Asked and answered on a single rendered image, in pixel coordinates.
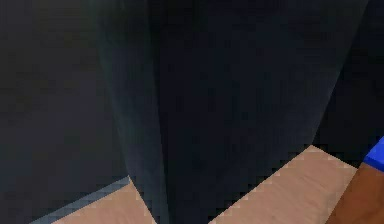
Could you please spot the brown wooden table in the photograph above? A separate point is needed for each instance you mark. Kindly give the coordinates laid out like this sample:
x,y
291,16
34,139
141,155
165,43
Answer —
x,y
360,200

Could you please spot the blue box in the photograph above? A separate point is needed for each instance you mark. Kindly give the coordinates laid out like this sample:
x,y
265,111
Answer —
x,y
376,156

